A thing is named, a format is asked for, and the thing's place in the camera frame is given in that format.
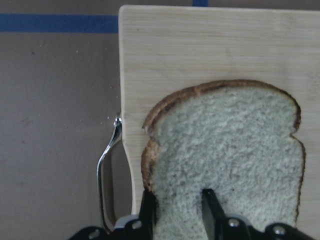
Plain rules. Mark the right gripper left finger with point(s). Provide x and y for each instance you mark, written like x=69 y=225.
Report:
x=147 y=216

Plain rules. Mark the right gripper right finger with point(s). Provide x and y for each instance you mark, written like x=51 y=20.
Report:
x=213 y=214

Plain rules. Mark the plain bread slice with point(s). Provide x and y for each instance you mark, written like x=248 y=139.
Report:
x=235 y=137

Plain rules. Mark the wooden cutting board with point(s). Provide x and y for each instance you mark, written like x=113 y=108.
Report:
x=163 y=49

